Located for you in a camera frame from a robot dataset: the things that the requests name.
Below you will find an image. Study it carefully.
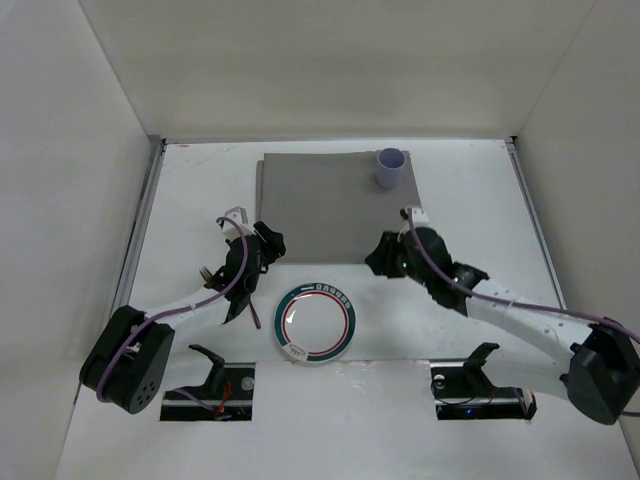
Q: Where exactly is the grey cloth placemat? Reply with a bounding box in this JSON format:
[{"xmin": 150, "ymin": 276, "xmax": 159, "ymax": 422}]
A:
[{"xmin": 256, "ymin": 151, "xmax": 421, "ymax": 265}]

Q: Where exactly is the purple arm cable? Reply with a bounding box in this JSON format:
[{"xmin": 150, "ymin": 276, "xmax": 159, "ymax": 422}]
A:
[
  {"xmin": 95, "ymin": 215, "xmax": 256, "ymax": 416},
  {"xmin": 404, "ymin": 209, "xmax": 640, "ymax": 419}
]

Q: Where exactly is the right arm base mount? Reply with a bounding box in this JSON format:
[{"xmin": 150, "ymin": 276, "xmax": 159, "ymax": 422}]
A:
[{"xmin": 430, "ymin": 342, "xmax": 537, "ymax": 421}]

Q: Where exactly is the right aluminium table rail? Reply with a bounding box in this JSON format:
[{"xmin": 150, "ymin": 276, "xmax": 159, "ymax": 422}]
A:
[{"xmin": 504, "ymin": 137, "xmax": 566, "ymax": 308}]

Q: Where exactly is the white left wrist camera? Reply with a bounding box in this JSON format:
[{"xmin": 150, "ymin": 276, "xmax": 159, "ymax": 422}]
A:
[{"xmin": 216, "ymin": 206, "xmax": 251, "ymax": 241}]

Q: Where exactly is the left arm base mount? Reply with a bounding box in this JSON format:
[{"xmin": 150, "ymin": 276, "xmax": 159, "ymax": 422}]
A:
[{"xmin": 159, "ymin": 344, "xmax": 256, "ymax": 423}]

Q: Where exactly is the brown wooden fork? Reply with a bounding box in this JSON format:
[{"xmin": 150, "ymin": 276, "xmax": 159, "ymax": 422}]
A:
[{"xmin": 199, "ymin": 267, "xmax": 212, "ymax": 289}]

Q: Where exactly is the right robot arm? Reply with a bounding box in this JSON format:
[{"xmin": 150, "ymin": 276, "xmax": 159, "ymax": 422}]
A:
[{"xmin": 365, "ymin": 227, "xmax": 639, "ymax": 425}]

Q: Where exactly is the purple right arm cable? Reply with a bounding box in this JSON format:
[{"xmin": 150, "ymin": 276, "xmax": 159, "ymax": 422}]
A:
[{"xmin": 404, "ymin": 209, "xmax": 640, "ymax": 419}]

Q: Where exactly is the left aluminium table rail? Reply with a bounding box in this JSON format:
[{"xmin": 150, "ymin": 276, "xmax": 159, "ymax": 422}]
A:
[{"xmin": 98, "ymin": 135, "xmax": 167, "ymax": 337}]

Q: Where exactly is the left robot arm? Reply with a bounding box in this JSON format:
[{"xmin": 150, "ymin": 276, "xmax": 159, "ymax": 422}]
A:
[{"xmin": 79, "ymin": 215, "xmax": 286, "ymax": 414}]

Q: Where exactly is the aluminium table rail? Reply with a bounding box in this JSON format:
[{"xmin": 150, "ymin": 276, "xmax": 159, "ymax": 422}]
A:
[
  {"xmin": 504, "ymin": 137, "xmax": 566, "ymax": 308},
  {"xmin": 98, "ymin": 135, "xmax": 167, "ymax": 337}
]

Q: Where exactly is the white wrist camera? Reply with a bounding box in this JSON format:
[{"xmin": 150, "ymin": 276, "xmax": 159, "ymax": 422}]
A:
[
  {"xmin": 401, "ymin": 206, "xmax": 430, "ymax": 228},
  {"xmin": 216, "ymin": 206, "xmax": 251, "ymax": 241}
]

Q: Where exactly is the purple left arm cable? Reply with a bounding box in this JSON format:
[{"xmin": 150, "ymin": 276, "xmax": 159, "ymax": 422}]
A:
[{"xmin": 95, "ymin": 215, "xmax": 256, "ymax": 416}]

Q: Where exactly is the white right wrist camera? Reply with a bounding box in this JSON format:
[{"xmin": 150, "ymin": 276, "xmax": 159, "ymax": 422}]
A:
[{"xmin": 401, "ymin": 206, "xmax": 430, "ymax": 228}]

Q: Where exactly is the purple cup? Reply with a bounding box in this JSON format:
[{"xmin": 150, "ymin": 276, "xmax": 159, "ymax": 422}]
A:
[{"xmin": 376, "ymin": 148, "xmax": 406, "ymax": 189}]

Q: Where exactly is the white plate green red rim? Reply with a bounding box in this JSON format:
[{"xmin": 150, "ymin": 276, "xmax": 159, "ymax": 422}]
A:
[{"xmin": 273, "ymin": 282, "xmax": 356, "ymax": 365}]

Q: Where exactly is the brown wooden spoon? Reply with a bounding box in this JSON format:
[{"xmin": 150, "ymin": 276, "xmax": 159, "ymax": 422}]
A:
[{"xmin": 249, "ymin": 300, "xmax": 262, "ymax": 330}]

